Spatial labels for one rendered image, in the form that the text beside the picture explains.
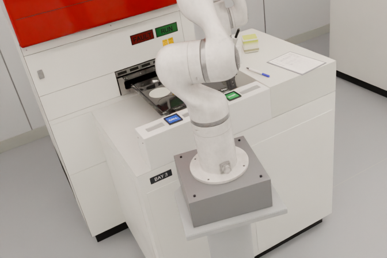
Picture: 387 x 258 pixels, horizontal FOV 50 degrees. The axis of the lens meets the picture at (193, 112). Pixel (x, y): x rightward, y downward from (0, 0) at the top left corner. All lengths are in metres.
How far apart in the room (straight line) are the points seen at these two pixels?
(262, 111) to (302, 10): 2.96
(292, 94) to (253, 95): 0.20
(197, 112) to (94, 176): 1.17
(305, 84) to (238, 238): 0.71
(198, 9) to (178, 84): 0.21
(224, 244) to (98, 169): 0.98
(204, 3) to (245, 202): 0.59
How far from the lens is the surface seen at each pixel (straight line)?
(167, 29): 2.07
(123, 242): 2.49
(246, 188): 1.25
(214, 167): 1.27
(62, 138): 2.09
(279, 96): 1.73
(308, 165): 2.04
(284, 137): 1.84
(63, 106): 2.02
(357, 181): 2.71
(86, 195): 2.29
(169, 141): 1.52
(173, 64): 1.11
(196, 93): 1.17
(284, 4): 4.41
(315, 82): 1.84
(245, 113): 1.65
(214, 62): 1.09
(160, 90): 1.92
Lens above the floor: 1.74
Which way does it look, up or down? 30 degrees down
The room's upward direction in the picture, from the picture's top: 10 degrees counter-clockwise
